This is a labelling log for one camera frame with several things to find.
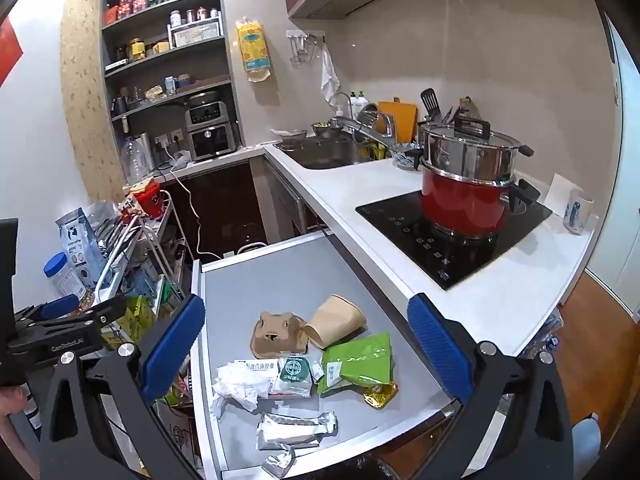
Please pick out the dark brown base cabinet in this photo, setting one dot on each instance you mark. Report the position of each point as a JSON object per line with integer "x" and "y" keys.
{"x": 225, "y": 205}

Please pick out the gold butter packet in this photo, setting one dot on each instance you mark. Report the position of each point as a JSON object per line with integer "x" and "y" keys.
{"x": 380, "y": 396}

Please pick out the steel kitchen sink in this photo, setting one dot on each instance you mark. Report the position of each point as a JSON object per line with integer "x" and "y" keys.
{"x": 325, "y": 156}

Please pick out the small silver wrapper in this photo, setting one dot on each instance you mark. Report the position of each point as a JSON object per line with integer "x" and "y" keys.
{"x": 277, "y": 465}

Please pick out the black spatula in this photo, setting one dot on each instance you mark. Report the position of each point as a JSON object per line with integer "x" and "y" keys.
{"x": 430, "y": 100}

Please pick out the white soap bottle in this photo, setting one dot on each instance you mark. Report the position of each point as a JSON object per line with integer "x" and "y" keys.
{"x": 358, "y": 103}

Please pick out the red cooking pot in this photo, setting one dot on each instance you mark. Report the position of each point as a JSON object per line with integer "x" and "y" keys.
{"x": 460, "y": 205}

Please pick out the small white sachet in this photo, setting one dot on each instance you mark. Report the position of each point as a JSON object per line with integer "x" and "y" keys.
{"x": 318, "y": 372}

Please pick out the white trolley rack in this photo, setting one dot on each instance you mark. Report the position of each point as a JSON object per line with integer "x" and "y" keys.
{"x": 155, "y": 245}

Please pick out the green and white sachet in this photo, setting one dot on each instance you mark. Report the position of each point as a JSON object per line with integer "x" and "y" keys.
{"x": 292, "y": 373}

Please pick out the steel colander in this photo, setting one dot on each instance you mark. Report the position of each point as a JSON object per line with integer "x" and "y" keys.
{"x": 325, "y": 130}

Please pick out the blue patterned bowl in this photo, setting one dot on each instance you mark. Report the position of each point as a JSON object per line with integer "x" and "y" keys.
{"x": 405, "y": 158}

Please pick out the red wall sticker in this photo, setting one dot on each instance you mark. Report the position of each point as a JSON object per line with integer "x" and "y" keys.
{"x": 6, "y": 52}

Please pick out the steel steamer pot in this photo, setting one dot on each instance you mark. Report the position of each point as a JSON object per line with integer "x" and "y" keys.
{"x": 465, "y": 162}

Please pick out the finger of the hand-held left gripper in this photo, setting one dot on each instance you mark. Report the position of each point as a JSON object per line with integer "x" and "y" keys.
{"x": 60, "y": 306}
{"x": 102, "y": 310}

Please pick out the steel faucet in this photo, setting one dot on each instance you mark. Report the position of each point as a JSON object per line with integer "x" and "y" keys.
{"x": 361, "y": 128}

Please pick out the wall socket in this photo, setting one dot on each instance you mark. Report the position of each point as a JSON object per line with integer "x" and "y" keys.
{"x": 175, "y": 136}

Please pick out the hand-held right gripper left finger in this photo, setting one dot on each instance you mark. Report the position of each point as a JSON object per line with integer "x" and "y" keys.
{"x": 171, "y": 345}

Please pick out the person's left hand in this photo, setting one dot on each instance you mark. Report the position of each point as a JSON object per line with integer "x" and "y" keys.
{"x": 10, "y": 400}

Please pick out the glass pot lid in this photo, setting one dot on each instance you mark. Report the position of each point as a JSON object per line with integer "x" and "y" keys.
{"x": 470, "y": 135}

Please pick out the plastic jar with blue lid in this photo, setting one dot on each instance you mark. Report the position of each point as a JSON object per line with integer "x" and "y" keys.
{"x": 61, "y": 280}

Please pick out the white card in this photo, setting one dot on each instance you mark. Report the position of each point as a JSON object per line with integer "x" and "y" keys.
{"x": 554, "y": 190}

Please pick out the black induction cooktop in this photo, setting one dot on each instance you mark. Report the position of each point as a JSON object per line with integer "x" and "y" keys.
{"x": 400, "y": 230}

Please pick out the white mug with blue print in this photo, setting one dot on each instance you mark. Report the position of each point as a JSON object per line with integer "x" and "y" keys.
{"x": 577, "y": 211}

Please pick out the clear plastic bottle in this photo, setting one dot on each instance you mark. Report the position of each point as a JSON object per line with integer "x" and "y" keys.
{"x": 136, "y": 158}

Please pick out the white hanging towel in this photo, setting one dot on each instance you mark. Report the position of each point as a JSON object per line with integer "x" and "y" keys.
{"x": 330, "y": 75}

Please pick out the brown cardboard cup holder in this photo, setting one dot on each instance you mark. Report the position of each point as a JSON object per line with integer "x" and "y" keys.
{"x": 276, "y": 335}

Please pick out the blue grey coffee bag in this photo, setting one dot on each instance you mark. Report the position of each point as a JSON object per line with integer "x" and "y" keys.
{"x": 75, "y": 245}

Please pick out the long silver wrapper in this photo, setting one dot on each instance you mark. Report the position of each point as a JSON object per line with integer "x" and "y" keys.
{"x": 295, "y": 430}

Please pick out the grey wall shelf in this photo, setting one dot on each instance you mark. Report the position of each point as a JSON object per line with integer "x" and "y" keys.
{"x": 165, "y": 56}

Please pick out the flattened brown paper cup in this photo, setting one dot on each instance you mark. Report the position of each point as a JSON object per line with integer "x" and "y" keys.
{"x": 335, "y": 321}

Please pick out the black kettle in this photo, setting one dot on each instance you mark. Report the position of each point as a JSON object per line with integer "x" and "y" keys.
{"x": 120, "y": 105}

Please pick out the green foil packet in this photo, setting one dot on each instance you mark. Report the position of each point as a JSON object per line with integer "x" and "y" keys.
{"x": 356, "y": 361}

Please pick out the white door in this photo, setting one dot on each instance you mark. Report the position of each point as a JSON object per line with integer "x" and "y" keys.
{"x": 627, "y": 170}

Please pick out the grey air fryer oven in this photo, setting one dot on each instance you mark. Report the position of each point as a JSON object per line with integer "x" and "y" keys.
{"x": 207, "y": 135}

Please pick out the yellow label jar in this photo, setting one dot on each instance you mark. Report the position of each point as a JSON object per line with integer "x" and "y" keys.
{"x": 135, "y": 49}

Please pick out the white shelf organizer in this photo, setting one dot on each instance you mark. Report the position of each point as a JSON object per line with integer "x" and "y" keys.
{"x": 197, "y": 31}

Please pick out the wall hook rack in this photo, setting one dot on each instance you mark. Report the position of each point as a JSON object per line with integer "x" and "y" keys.
{"x": 300, "y": 46}

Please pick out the orange cutting board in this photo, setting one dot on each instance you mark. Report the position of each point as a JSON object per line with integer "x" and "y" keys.
{"x": 401, "y": 120}

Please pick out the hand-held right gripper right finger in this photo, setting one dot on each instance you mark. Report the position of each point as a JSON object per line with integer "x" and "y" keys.
{"x": 440, "y": 347}

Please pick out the white paper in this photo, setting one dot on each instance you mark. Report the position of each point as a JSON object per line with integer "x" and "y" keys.
{"x": 235, "y": 386}

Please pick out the yellow hanging packet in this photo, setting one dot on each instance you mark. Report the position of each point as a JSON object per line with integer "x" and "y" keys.
{"x": 252, "y": 47}

